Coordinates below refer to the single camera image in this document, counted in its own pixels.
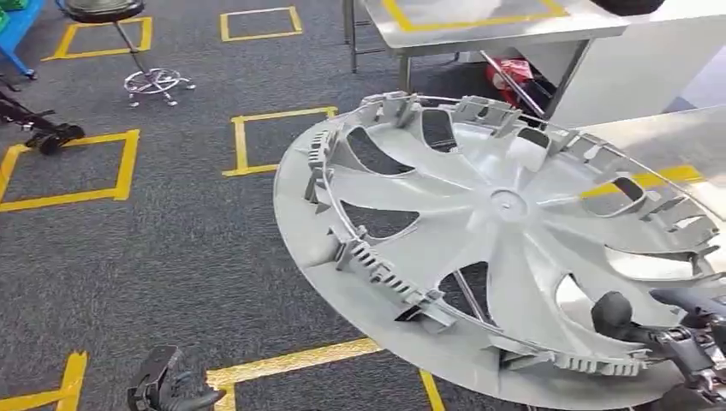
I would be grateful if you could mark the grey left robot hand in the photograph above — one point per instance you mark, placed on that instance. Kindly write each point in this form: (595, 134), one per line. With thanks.
(156, 380)

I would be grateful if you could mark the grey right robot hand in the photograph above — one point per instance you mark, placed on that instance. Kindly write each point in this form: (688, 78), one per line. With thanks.
(680, 346)

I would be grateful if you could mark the grey plastic wheel cover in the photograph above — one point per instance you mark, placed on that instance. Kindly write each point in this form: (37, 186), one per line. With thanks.
(499, 249)

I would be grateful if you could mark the yellow floor tape marking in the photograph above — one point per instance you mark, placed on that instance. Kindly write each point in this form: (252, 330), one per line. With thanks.
(105, 37)
(125, 170)
(261, 24)
(71, 385)
(241, 142)
(283, 363)

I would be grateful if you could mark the yellow tape on bench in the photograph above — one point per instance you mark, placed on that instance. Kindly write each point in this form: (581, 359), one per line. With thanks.
(675, 175)
(471, 24)

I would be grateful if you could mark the steel bench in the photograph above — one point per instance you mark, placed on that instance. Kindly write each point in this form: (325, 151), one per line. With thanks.
(510, 31)
(680, 142)

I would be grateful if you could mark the black wheeled stand base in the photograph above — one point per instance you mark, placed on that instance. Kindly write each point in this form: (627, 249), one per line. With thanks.
(39, 127)

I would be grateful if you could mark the white panel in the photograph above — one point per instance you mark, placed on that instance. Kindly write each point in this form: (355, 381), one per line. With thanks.
(641, 62)

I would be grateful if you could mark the red object under bench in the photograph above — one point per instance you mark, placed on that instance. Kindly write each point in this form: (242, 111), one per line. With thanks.
(507, 76)

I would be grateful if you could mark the black stool with chrome base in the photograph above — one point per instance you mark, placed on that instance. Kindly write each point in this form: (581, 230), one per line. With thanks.
(133, 51)

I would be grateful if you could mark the black round object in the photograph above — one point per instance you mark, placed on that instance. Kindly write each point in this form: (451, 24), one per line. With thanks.
(627, 5)

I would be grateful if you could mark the blue table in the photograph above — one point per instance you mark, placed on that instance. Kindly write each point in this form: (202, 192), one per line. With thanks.
(20, 34)

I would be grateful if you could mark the green plastic crate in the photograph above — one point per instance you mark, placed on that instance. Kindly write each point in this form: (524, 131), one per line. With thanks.
(10, 3)

